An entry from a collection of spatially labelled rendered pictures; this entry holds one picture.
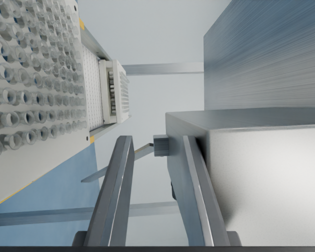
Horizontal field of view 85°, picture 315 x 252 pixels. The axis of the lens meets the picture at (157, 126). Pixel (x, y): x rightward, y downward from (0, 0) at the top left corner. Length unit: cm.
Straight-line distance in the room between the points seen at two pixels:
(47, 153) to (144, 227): 431
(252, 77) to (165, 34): 312
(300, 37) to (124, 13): 338
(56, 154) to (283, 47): 38
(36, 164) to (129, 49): 328
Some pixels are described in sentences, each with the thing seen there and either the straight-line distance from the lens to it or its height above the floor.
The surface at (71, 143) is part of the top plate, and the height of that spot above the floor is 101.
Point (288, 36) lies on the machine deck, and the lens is 37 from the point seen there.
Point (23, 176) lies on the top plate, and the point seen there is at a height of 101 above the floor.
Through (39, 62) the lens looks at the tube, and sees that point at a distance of 21.
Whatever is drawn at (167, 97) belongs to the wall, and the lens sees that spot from 335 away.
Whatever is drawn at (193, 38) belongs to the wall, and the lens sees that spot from 356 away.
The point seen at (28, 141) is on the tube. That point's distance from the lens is 19.
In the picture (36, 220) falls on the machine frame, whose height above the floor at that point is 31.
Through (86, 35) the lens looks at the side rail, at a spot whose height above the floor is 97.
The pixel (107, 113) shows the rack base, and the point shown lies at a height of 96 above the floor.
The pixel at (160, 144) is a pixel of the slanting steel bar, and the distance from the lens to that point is 27.
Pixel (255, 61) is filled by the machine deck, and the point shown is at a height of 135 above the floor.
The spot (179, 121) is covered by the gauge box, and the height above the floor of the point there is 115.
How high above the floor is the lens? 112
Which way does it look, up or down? 2 degrees up
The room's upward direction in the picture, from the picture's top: 87 degrees clockwise
